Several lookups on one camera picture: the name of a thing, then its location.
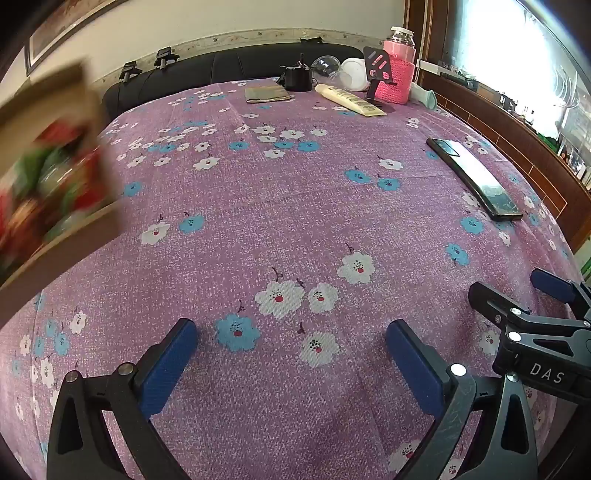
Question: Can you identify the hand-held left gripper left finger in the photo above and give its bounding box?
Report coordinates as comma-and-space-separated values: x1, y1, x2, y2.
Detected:
46, 318, 199, 480

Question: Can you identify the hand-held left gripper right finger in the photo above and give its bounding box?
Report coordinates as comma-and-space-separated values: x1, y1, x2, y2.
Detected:
385, 318, 539, 480

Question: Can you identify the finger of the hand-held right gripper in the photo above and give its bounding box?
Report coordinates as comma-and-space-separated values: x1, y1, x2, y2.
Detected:
530, 268, 591, 319
468, 282, 533, 332

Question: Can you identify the cardboard box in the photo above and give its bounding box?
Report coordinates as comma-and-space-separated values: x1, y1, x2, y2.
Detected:
0, 62, 123, 287

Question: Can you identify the pile of mixed packets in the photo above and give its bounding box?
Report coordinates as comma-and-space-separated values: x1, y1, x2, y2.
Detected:
0, 117, 105, 259

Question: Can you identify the dark smartphone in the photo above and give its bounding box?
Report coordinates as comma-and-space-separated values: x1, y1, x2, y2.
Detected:
426, 137, 524, 221

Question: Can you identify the wooden cabinet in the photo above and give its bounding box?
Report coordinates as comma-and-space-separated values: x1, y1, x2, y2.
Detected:
404, 0, 591, 259

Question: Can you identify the purple floral tablecloth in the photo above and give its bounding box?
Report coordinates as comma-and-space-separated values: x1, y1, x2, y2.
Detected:
0, 78, 583, 480

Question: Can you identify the mint green cloth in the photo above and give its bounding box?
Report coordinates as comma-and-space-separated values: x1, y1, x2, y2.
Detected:
412, 85, 437, 110

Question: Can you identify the cream tube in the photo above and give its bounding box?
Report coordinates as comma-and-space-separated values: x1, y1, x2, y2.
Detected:
315, 84, 387, 117

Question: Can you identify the pink knit-sleeved bottle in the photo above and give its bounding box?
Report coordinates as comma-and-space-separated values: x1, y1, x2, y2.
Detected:
375, 27, 417, 105

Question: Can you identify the black phone stand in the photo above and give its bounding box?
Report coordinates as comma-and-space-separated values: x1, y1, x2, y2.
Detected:
363, 46, 399, 100

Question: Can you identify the white round container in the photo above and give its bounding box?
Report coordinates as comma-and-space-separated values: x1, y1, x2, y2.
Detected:
340, 58, 372, 91

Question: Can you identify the clear plastic bag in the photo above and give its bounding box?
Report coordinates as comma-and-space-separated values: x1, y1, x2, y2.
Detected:
311, 54, 342, 84

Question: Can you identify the olive folded booklet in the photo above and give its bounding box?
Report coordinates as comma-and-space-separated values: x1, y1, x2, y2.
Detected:
245, 86, 291, 104

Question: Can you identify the black mug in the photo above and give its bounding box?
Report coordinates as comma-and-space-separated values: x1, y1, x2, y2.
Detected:
279, 54, 313, 92

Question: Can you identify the black sofa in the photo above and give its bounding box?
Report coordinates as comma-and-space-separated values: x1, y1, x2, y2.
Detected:
102, 44, 365, 126

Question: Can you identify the framed horse painting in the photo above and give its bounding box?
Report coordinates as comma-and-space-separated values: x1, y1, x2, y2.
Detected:
25, 0, 131, 77

